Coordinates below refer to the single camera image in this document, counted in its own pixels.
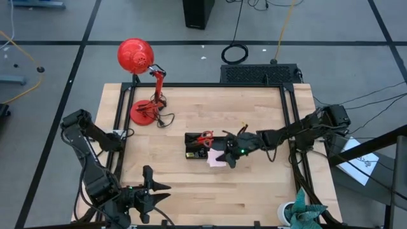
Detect black lamp power cord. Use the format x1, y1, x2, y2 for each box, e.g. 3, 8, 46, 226
136, 95, 176, 128

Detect dark grey metal post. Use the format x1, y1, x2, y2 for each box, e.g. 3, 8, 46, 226
383, 135, 407, 229

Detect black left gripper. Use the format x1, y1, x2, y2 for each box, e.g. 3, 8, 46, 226
126, 165, 173, 225

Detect black computer tower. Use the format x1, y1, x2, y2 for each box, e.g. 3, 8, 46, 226
181, 0, 216, 31

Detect yellow hanging cable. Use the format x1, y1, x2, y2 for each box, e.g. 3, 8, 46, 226
270, 0, 297, 64

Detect pink sticky note pad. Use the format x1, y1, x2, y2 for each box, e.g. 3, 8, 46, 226
206, 148, 228, 168

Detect black coiled cable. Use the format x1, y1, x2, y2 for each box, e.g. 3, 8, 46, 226
221, 0, 250, 66

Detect yellow floor cable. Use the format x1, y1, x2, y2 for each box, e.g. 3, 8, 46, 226
0, 30, 45, 105

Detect black diagonal beam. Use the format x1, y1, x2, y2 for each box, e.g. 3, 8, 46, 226
328, 123, 407, 167

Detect grey metal bracket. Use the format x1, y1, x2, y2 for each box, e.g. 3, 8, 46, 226
0, 74, 27, 87

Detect black mesh desk organizer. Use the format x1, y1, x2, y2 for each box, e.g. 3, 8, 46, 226
184, 132, 230, 160

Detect red desk lamp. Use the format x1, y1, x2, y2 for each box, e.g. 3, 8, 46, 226
116, 38, 169, 127

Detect white printed paper sheet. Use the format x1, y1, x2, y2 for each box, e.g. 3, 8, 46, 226
336, 136, 380, 186

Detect blue-grey metal bar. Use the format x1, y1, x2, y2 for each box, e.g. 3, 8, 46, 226
11, 0, 67, 10

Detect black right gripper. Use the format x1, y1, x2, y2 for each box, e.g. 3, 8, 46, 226
217, 132, 265, 169

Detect red-handled scissors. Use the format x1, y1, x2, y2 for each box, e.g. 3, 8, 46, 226
190, 130, 215, 149

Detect black aluminium table frame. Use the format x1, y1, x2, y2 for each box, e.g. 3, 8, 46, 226
72, 81, 344, 229

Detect black perforated metal case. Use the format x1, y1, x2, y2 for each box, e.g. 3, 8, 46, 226
219, 63, 303, 85

